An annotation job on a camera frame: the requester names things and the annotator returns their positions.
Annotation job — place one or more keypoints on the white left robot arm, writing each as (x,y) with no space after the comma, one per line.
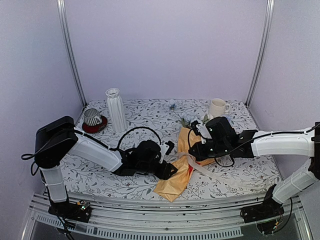
(61,137)

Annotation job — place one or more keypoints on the white ribbed ceramic vase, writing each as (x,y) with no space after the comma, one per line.
(116,110)

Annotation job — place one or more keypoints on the orange paper flower bouquet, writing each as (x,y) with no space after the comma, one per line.
(172,188)

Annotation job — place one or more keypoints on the white printed ribbon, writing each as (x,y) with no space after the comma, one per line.
(192,162)

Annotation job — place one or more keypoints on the left aluminium frame post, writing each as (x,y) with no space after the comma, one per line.
(62,14)

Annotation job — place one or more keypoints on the aluminium front rail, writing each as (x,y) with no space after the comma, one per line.
(131,219)

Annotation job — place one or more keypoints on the striped black white cup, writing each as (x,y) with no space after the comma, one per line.
(92,117)

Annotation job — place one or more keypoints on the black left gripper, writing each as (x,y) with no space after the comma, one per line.
(165,173)

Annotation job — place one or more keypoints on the aluminium frame post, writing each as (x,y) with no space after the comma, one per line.
(267,24)
(62,14)

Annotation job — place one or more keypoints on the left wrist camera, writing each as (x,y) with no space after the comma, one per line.
(165,149)

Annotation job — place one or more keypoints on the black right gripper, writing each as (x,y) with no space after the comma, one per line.
(199,154)

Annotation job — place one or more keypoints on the right aluminium frame post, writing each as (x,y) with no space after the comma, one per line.
(267,24)

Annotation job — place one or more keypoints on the dark red saucer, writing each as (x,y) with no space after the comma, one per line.
(97,128)

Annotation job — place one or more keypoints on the cream ceramic mug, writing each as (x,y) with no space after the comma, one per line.
(218,107)

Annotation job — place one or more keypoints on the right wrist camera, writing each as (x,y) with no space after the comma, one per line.
(201,130)

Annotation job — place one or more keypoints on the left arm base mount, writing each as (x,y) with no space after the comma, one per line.
(80,211)

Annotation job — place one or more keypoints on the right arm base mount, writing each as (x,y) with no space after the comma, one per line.
(265,210)

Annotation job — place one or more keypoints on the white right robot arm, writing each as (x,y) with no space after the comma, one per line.
(304,142)

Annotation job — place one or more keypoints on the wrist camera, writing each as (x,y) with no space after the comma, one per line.
(201,130)
(165,149)

